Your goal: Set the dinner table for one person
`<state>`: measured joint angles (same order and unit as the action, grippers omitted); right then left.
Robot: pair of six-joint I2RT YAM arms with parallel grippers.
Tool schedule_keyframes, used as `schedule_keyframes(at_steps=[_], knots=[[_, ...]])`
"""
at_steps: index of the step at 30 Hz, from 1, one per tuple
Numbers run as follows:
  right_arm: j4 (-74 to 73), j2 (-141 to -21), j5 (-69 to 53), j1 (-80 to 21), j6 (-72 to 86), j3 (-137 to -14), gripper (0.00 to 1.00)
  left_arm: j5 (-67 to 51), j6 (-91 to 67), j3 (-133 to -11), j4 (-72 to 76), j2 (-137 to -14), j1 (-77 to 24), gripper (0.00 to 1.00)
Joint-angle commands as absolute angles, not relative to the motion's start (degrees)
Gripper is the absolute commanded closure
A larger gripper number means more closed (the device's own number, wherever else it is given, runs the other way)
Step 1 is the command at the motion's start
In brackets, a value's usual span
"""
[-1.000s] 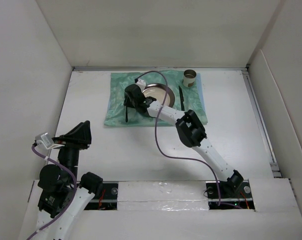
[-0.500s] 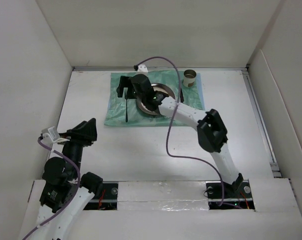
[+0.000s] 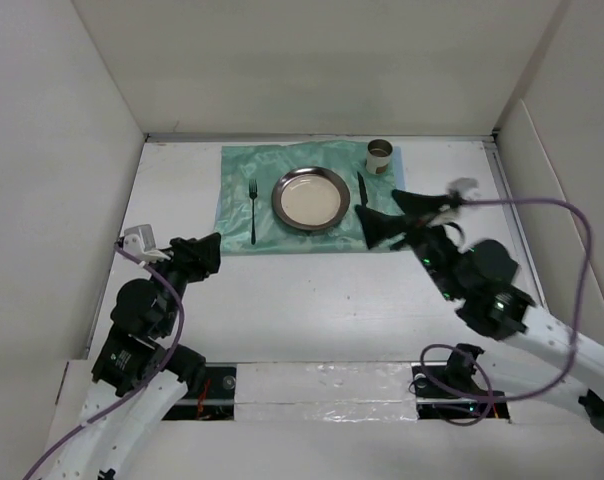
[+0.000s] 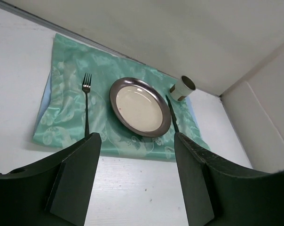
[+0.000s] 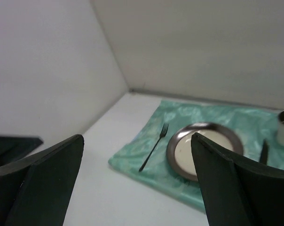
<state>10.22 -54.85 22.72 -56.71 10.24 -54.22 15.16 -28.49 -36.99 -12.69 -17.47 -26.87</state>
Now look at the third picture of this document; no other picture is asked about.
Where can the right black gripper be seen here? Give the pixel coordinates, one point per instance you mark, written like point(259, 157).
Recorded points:
point(378, 227)

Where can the stainless steel plate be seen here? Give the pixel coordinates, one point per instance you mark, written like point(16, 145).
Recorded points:
point(310, 199)

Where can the black table knife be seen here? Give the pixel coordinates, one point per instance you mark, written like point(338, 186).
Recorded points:
point(362, 190)

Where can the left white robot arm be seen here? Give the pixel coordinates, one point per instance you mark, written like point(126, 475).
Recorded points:
point(142, 369)

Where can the green patterned cloth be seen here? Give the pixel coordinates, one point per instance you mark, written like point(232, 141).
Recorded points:
point(266, 164)

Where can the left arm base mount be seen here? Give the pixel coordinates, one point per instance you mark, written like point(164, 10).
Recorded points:
point(213, 401)

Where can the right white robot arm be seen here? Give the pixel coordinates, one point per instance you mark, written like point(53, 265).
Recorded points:
point(573, 375)

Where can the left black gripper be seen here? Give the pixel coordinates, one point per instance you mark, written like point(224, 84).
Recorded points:
point(198, 255)

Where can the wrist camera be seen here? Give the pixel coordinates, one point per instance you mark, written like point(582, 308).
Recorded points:
point(460, 192)
point(139, 241)

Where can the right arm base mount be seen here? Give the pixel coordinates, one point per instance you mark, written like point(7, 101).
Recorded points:
point(447, 390)

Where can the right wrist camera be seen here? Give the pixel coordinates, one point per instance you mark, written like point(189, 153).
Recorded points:
point(460, 192)

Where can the stainless steel cup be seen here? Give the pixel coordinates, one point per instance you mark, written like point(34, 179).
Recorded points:
point(378, 156)

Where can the dark metal fork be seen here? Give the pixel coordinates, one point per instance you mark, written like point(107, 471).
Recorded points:
point(253, 194)

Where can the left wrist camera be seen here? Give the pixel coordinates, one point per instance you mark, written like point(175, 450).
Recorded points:
point(139, 241)

